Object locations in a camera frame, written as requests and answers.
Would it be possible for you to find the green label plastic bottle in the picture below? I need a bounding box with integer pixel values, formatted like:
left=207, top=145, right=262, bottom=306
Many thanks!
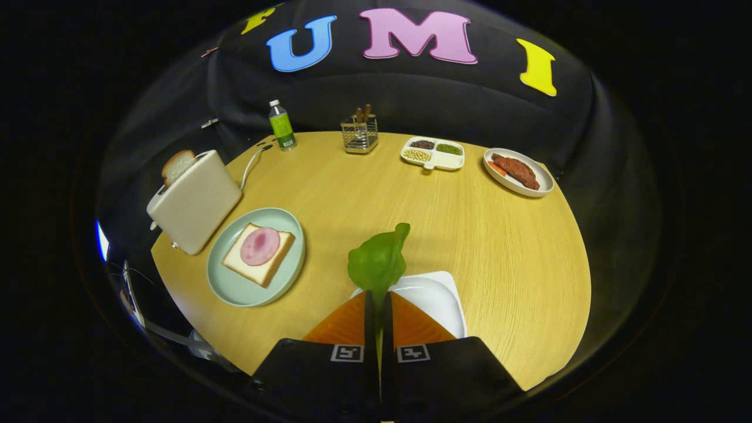
left=268, top=99, right=297, bottom=152

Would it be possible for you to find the white toaster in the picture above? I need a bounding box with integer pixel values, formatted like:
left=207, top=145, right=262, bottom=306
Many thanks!
left=146, top=149, right=243, bottom=256

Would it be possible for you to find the pale green round plate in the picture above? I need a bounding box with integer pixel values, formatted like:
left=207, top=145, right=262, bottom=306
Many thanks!
left=206, top=207, right=306, bottom=308

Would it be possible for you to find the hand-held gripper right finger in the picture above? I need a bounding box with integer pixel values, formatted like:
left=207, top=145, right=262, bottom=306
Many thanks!
left=381, top=290, right=525, bottom=423

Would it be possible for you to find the white divided bean dish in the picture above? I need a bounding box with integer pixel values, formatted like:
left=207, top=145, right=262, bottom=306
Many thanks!
left=401, top=136, right=465, bottom=172

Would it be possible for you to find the brown cooked meat piece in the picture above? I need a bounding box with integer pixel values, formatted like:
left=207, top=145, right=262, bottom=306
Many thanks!
left=491, top=153, right=541, bottom=191

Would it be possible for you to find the pink ham slice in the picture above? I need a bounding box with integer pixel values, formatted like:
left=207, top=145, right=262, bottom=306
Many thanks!
left=240, top=227, right=281, bottom=267

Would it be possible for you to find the white round meat plate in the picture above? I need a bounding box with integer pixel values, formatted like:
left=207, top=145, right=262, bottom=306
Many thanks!
left=483, top=147, right=555, bottom=197

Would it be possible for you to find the white toaster cable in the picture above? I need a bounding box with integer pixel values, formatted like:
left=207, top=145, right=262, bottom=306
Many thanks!
left=240, top=145, right=274, bottom=192

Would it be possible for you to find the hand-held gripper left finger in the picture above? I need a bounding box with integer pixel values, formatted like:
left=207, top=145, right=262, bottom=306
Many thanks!
left=251, top=289, right=380, bottom=423

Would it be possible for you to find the black backdrop cloth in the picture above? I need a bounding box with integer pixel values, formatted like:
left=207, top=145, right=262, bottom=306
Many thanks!
left=94, top=0, right=662, bottom=353

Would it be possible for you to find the white square plate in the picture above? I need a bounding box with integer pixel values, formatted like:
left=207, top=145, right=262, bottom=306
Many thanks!
left=351, top=271, right=468, bottom=340

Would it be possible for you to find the grey metal stand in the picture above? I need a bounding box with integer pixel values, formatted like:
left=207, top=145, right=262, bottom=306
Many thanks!
left=120, top=258, right=236, bottom=371

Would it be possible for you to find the metal wire utensil basket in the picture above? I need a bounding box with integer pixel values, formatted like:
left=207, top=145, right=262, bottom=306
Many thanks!
left=341, top=115, right=380, bottom=155

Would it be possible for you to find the white bread slice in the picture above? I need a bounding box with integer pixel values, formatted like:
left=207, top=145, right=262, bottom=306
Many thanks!
left=222, top=223, right=296, bottom=288

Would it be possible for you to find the brown crust bread slice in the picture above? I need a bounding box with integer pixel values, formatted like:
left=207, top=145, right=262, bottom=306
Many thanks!
left=162, top=149, right=198, bottom=189

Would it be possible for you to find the green lettuce leaf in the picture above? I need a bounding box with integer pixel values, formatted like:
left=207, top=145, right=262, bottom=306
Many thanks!
left=347, top=222, right=412, bottom=377

